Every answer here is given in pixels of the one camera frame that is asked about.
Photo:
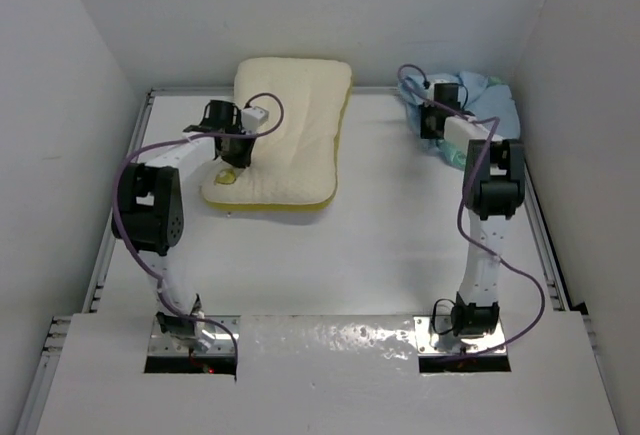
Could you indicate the light blue pillowcase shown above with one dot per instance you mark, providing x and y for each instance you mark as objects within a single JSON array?
[{"x": 483, "y": 96}]

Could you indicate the cream memory foam pillow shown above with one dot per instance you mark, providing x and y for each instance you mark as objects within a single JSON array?
[{"x": 295, "y": 167}]

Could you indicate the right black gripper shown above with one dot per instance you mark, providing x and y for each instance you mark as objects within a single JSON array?
[{"x": 426, "y": 133}]

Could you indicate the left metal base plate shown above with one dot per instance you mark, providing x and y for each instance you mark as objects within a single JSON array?
[{"x": 222, "y": 335}]

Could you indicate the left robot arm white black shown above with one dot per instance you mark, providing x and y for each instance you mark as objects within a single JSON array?
[{"x": 149, "y": 211}]

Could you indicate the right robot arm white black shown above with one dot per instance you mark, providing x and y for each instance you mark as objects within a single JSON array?
[{"x": 493, "y": 189}]

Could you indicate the white front cover board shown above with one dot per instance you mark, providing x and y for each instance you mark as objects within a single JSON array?
[{"x": 324, "y": 375}]

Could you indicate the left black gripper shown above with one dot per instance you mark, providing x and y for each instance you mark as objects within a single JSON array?
[{"x": 240, "y": 160}]

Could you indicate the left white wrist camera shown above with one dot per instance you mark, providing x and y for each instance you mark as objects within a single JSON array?
[{"x": 253, "y": 117}]

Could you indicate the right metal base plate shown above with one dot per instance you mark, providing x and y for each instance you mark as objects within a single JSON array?
[{"x": 433, "y": 341}]

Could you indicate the metal base plate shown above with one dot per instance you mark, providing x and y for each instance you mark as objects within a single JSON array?
[
  {"x": 222, "y": 335},
  {"x": 433, "y": 341}
]

